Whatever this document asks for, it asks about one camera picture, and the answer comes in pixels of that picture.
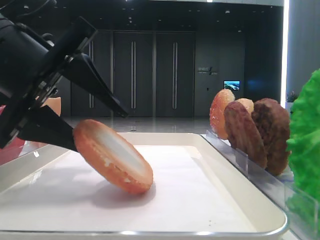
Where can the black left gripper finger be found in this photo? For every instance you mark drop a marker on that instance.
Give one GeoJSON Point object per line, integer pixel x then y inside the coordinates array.
{"type": "Point", "coordinates": [82, 72]}
{"type": "Point", "coordinates": [43, 125]}

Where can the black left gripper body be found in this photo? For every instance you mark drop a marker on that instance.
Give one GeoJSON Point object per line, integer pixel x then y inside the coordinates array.
{"type": "Point", "coordinates": [30, 69]}

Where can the bread slice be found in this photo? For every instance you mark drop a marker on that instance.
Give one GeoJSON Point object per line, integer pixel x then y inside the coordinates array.
{"type": "Point", "coordinates": [216, 113]}
{"type": "Point", "coordinates": [112, 156]}
{"type": "Point", "coordinates": [247, 103]}

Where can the right side front bread slice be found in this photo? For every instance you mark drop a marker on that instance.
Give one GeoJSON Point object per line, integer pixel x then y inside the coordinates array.
{"type": "Point", "coordinates": [216, 113]}

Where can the front brown meat patty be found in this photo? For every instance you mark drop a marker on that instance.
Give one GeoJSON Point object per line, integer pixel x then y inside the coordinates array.
{"type": "Point", "coordinates": [243, 134]}

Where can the brown meat patty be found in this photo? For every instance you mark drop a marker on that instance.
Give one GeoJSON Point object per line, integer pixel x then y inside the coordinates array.
{"type": "Point", "coordinates": [273, 124]}
{"type": "Point", "coordinates": [243, 134]}

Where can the rear brown meat patty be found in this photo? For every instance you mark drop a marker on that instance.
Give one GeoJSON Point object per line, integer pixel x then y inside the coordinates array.
{"type": "Point", "coordinates": [273, 124]}

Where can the green lettuce leaf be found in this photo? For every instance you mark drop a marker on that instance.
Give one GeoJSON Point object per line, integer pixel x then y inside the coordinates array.
{"type": "Point", "coordinates": [304, 147]}

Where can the dark double doors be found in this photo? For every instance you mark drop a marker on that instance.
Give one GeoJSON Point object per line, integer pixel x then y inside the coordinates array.
{"type": "Point", "coordinates": [150, 72]}

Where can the white metal tray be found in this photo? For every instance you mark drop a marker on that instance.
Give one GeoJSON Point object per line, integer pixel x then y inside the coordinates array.
{"type": "Point", "coordinates": [197, 194]}

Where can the clear right side rack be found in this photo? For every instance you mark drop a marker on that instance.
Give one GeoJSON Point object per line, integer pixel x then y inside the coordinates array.
{"type": "Point", "coordinates": [262, 175]}

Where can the small wall screen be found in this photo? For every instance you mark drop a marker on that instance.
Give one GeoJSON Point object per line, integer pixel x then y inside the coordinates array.
{"type": "Point", "coordinates": [233, 85]}

